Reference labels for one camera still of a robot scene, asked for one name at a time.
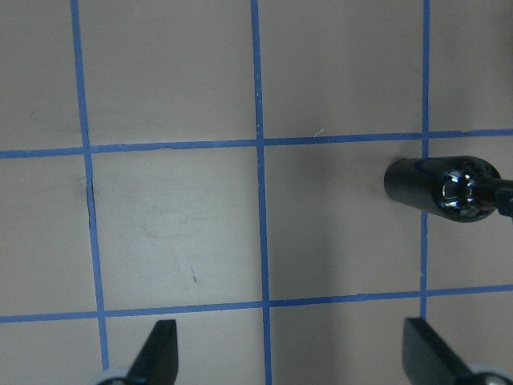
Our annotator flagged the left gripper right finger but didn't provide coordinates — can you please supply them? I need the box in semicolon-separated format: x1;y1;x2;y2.
402;318;473;385

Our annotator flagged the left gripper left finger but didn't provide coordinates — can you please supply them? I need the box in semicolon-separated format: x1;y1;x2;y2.
124;320;179;385

